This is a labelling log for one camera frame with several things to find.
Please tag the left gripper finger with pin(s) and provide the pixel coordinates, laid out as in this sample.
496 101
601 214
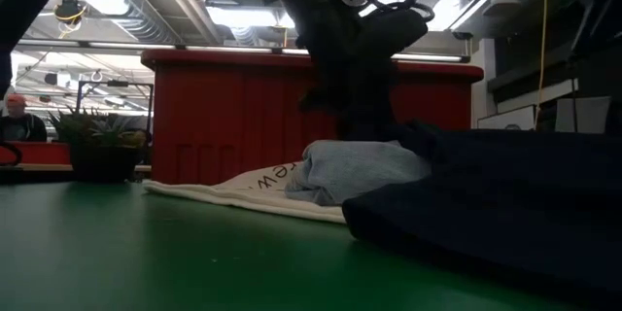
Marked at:
325 82
369 102

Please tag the light blue denim jeans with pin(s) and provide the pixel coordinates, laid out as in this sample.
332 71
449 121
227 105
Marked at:
355 170

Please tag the plain navy garment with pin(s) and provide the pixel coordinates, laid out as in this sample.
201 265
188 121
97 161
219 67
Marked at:
486 214

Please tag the red plastic laundry basket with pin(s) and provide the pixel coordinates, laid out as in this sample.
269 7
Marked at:
218 116

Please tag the white printed tote bag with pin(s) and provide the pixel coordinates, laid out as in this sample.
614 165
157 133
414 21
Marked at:
252 189

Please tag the white low cabinet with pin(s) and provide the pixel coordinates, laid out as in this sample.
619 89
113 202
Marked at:
507 117

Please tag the long linear light bar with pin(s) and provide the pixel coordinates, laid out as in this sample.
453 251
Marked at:
136 46

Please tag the white board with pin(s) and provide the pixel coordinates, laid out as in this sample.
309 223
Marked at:
583 114

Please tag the green table mat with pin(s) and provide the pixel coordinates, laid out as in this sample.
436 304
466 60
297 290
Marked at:
194 262

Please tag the small succulent plant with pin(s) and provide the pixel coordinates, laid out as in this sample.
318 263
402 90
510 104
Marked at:
97 141

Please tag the red low bench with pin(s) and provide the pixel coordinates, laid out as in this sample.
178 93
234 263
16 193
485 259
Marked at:
44 153

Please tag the person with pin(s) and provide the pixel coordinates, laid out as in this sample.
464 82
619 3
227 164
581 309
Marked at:
22 124

